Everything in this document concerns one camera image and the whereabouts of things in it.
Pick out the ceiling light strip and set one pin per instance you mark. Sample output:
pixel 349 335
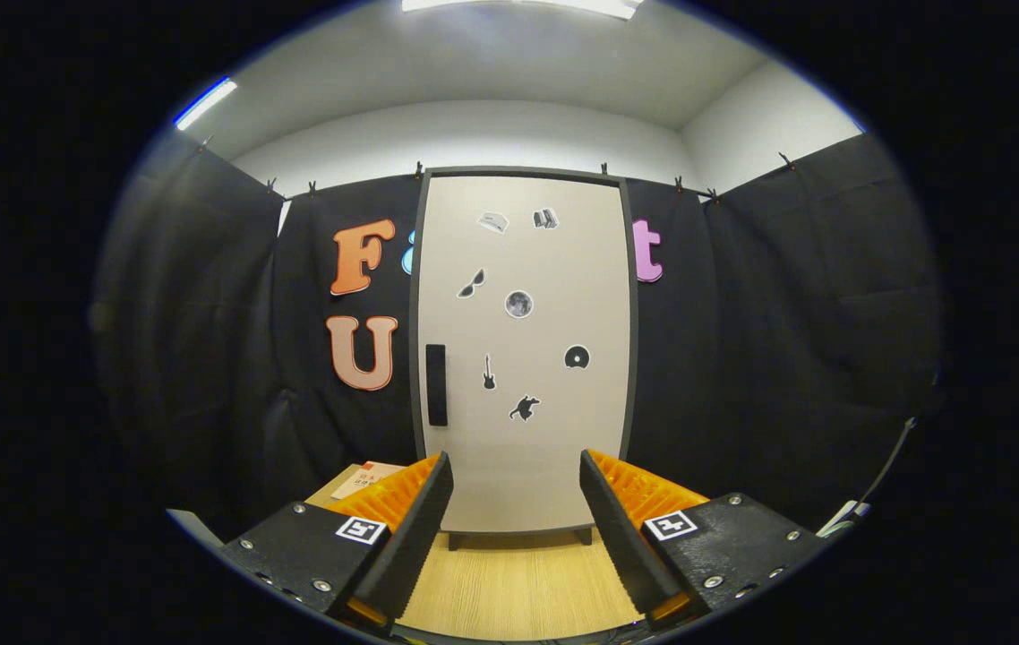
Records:
pixel 205 103

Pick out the light grey board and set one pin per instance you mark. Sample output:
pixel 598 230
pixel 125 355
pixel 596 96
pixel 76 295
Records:
pixel 192 527

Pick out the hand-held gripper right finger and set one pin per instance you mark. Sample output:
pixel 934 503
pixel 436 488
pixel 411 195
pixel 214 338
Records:
pixel 621 537

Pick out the beige cover book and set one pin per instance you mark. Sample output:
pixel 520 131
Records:
pixel 366 479

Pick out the thin black stand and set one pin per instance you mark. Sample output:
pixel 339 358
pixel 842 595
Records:
pixel 890 466

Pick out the ceiling light panel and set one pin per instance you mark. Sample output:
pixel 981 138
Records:
pixel 527 5

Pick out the dark grey shoe cabinet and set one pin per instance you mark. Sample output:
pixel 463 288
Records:
pixel 633 358

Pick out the white sheet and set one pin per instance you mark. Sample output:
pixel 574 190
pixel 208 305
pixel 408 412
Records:
pixel 841 520

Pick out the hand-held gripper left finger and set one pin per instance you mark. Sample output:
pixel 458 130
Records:
pixel 406 537

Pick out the black backdrop cloth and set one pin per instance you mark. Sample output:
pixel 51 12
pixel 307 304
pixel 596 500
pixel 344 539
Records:
pixel 760 358

